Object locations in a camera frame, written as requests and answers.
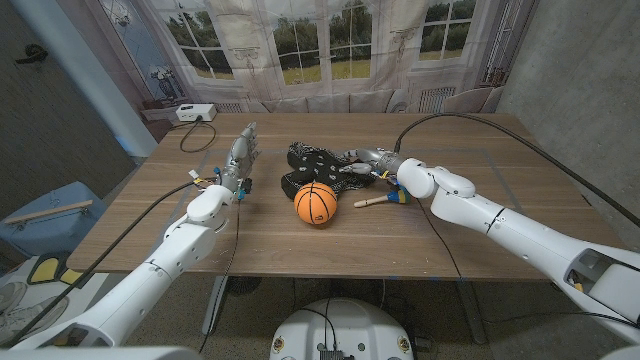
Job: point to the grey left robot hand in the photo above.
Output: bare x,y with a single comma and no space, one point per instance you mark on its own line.
240,155

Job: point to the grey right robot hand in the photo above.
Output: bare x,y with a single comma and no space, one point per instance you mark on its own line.
380,161

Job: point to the black paisley bandana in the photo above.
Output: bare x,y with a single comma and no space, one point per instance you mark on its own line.
315,167

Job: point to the orange mini basketball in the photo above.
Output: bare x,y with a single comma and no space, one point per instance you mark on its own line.
315,204

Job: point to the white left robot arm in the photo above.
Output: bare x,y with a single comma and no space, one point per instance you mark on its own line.
160,270

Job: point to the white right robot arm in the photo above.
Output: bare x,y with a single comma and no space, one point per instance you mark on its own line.
525,235

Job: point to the colourful striped wooden maraca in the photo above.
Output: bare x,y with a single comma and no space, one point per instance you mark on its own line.
375,201

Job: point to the white power box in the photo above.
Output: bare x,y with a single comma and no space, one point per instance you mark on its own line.
195,112

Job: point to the printed window backdrop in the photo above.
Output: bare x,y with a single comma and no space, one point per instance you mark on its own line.
260,75

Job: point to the black ribbed round object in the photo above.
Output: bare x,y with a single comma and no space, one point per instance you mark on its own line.
245,285

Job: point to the grey table leg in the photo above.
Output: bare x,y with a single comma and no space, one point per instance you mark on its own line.
214,305
471,310

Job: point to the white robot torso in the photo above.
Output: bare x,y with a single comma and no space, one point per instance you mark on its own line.
345,325

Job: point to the white column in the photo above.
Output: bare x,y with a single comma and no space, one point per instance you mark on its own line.
90,75

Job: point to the blue plastic container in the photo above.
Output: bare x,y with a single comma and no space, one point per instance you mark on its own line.
55,230

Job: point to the white sneaker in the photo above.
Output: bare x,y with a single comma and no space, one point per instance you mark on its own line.
35,320
10,295

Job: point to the black wall hook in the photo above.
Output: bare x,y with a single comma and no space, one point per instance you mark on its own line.
32,52

